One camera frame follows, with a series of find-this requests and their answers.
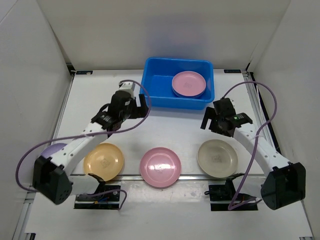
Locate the blue plate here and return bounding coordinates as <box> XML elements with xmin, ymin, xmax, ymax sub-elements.
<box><xmin>172</xmin><ymin>89</ymin><xmax>205</xmax><ymax>99</ymax></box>

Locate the pink plate back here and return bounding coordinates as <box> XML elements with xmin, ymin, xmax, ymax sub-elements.
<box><xmin>171</xmin><ymin>71</ymin><xmax>207</xmax><ymax>98</ymax></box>

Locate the pink plate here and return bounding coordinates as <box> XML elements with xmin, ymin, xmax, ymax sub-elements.
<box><xmin>139</xmin><ymin>147</ymin><xmax>182</xmax><ymax>189</ymax></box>
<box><xmin>171</xmin><ymin>71</ymin><xmax>207</xmax><ymax>98</ymax></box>

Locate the cream plate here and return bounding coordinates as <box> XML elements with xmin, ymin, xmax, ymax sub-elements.
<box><xmin>197</xmin><ymin>139</ymin><xmax>238</xmax><ymax>179</ymax></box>

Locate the pink plate front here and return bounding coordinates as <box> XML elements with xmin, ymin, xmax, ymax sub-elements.
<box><xmin>139</xmin><ymin>147</ymin><xmax>182</xmax><ymax>189</ymax></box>

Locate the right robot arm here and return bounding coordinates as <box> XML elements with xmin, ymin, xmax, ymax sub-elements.
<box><xmin>200</xmin><ymin>98</ymin><xmax>306</xmax><ymax>211</ymax></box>

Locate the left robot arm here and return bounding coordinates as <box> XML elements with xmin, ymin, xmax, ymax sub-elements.
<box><xmin>32</xmin><ymin>90</ymin><xmax>151</xmax><ymax>205</ymax></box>

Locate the blue plastic bin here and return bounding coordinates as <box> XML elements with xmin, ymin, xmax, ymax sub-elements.
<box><xmin>141</xmin><ymin>57</ymin><xmax>215</xmax><ymax>110</ymax></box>

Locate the yellow plate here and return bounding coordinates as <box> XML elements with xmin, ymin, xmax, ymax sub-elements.
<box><xmin>83</xmin><ymin>143</ymin><xmax>125</xmax><ymax>182</ymax></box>

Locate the purple plate front left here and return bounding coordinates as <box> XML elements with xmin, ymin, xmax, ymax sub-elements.
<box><xmin>40</xmin><ymin>143</ymin><xmax>67</xmax><ymax>159</ymax></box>

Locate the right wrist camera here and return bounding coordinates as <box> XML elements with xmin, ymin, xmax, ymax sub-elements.
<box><xmin>230</xmin><ymin>99</ymin><xmax>235</xmax><ymax>107</ymax></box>

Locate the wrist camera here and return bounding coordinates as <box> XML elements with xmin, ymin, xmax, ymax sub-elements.
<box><xmin>118</xmin><ymin>81</ymin><xmax>136</xmax><ymax>95</ymax></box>
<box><xmin>230</xmin><ymin>99</ymin><xmax>235</xmax><ymax>107</ymax></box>

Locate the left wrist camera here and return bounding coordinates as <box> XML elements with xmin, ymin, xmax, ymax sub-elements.
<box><xmin>118</xmin><ymin>81</ymin><xmax>136</xmax><ymax>95</ymax></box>

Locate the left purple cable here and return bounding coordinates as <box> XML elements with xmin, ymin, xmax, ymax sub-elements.
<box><xmin>16</xmin><ymin>79</ymin><xmax>152</xmax><ymax>210</ymax></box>

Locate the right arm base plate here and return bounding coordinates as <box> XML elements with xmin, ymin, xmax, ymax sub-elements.
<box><xmin>204</xmin><ymin>184</ymin><xmax>258</xmax><ymax>212</ymax></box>

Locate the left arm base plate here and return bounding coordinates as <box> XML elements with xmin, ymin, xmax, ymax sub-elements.
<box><xmin>73</xmin><ymin>184</ymin><xmax>121</xmax><ymax>210</ymax></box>

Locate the left aluminium rail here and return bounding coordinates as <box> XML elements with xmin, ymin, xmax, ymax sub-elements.
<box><xmin>12</xmin><ymin>72</ymin><xmax>76</xmax><ymax>240</ymax></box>

